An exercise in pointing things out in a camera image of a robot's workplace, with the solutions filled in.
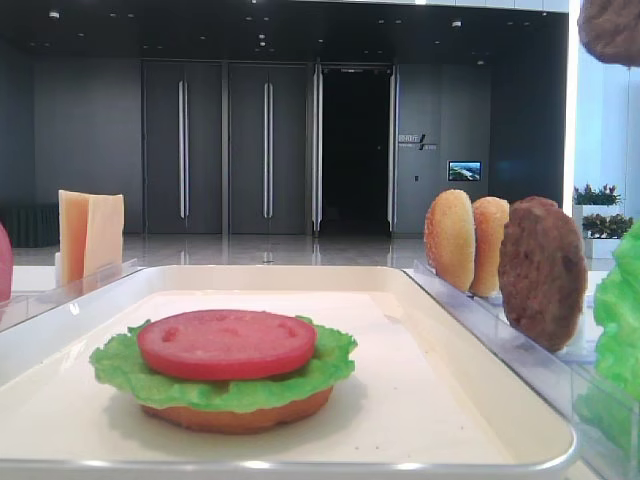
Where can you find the brown meat patty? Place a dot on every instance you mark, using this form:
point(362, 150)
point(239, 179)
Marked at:
point(609, 31)
point(542, 272)

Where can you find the red tomato slice on tray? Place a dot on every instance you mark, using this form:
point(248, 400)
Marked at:
point(218, 345)

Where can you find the green lettuce on tray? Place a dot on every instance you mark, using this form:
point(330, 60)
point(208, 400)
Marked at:
point(119, 364)

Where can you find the orange cheese slice inner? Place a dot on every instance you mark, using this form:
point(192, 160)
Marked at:
point(104, 237)

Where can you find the orange cheese slice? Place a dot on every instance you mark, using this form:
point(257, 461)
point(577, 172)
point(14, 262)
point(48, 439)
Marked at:
point(104, 237)
point(73, 220)

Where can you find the brown meat patty in holder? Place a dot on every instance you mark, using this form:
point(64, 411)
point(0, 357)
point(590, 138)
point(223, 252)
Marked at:
point(542, 272)

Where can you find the orange cheese slice outer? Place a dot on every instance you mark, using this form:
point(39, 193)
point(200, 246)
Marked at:
point(73, 220)

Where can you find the red tomato slice in holder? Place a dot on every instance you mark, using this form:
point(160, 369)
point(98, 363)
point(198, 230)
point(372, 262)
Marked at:
point(6, 266)

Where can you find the green lettuce leaf in holder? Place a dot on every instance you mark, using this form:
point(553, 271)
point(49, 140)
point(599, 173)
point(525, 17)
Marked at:
point(616, 310)

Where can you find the sesame bun front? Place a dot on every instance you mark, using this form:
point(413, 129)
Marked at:
point(450, 238)

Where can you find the sesame bun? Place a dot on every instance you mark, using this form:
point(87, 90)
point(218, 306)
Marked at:
point(450, 238)
point(490, 216)

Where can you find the dark double door cabinet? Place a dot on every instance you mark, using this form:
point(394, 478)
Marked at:
point(227, 148)

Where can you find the sesame bun rear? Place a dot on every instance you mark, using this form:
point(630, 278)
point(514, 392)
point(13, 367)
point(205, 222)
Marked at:
point(490, 216)

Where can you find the white metal tray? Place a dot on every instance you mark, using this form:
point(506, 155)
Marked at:
point(427, 399)

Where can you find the bottom bun on tray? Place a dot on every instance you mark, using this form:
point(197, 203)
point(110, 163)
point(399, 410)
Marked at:
point(234, 423)

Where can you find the flower planter box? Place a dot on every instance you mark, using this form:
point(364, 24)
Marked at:
point(599, 215)

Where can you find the clear left front divider strip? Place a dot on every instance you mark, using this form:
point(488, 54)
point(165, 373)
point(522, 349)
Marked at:
point(36, 290)

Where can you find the clear divider strip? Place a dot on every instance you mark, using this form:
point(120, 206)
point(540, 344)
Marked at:
point(36, 290)
point(557, 378)

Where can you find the clear right front divider strip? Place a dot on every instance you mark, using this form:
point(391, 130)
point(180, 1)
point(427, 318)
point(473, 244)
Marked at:
point(557, 378)

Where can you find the wall display screen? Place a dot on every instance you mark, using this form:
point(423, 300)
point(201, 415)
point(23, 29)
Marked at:
point(468, 171)

